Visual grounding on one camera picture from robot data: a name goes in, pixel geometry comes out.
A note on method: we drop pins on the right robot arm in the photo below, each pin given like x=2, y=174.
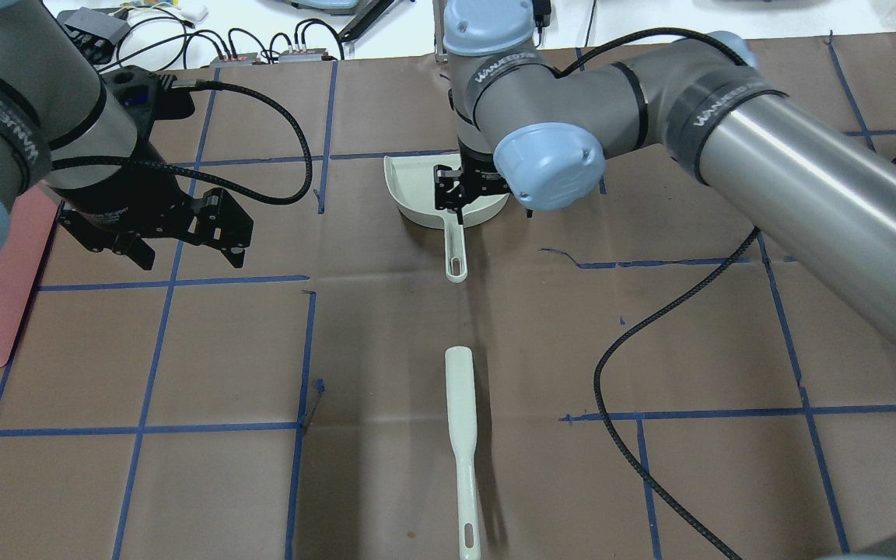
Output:
x=545, y=136

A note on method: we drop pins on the pink plastic bin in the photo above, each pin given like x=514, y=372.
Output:
x=32, y=223

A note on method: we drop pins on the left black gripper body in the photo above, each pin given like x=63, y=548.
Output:
x=131, y=211

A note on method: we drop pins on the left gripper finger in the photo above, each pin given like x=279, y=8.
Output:
x=235, y=255
x=136, y=249

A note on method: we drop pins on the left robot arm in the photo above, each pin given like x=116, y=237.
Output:
x=85, y=137

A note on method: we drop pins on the aluminium frame post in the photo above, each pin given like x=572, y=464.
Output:
x=440, y=53

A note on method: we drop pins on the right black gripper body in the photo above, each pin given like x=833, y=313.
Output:
x=481, y=181

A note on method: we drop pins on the pale green dustpan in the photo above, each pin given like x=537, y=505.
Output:
x=410, y=182

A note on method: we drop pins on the black power adapter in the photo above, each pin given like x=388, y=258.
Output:
x=542, y=11

